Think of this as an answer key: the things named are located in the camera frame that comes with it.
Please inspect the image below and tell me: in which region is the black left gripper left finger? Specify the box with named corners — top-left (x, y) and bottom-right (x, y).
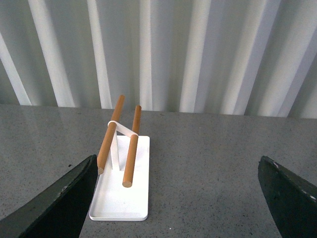
top-left (0, 155), bottom-right (98, 238)

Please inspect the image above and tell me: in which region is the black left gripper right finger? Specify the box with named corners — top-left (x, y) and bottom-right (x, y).
top-left (258, 156), bottom-right (317, 238)

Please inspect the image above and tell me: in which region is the white rack with wooden bars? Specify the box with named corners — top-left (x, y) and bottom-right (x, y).
top-left (89, 95), bottom-right (150, 221)

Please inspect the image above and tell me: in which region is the white pleated curtain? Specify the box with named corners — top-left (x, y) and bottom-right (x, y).
top-left (0, 0), bottom-right (317, 118)

